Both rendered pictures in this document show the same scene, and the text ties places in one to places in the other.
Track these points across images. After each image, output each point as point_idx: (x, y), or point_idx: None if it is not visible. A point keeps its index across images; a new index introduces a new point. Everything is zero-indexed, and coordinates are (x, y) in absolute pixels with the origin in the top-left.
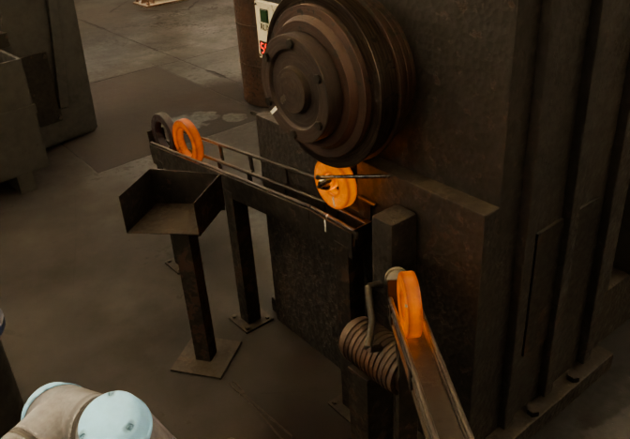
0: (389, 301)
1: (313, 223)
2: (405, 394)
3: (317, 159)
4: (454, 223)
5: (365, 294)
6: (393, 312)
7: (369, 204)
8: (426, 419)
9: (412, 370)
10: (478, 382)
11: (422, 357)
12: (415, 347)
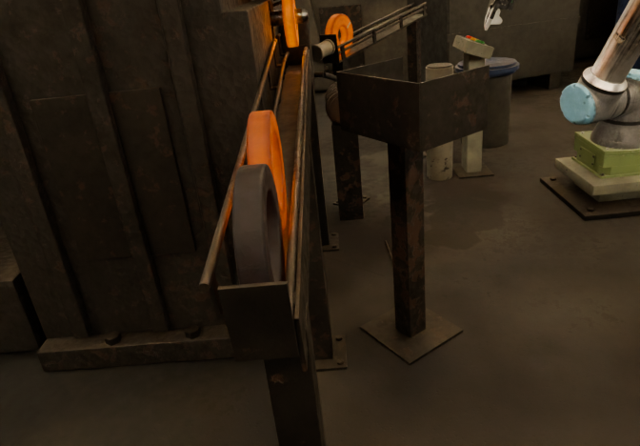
0: (340, 46)
1: (310, 70)
2: None
3: None
4: None
5: (330, 75)
6: (347, 42)
7: (280, 35)
8: (390, 25)
9: (375, 27)
10: None
11: (353, 48)
12: (350, 50)
